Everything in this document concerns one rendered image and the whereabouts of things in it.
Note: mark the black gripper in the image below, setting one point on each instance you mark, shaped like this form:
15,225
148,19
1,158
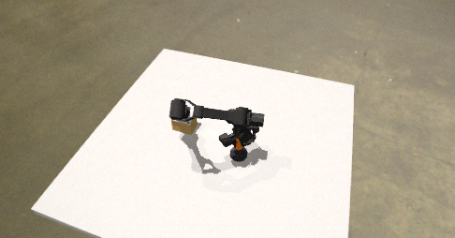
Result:
227,140

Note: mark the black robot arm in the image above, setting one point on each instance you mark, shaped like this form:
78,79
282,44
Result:
241,117

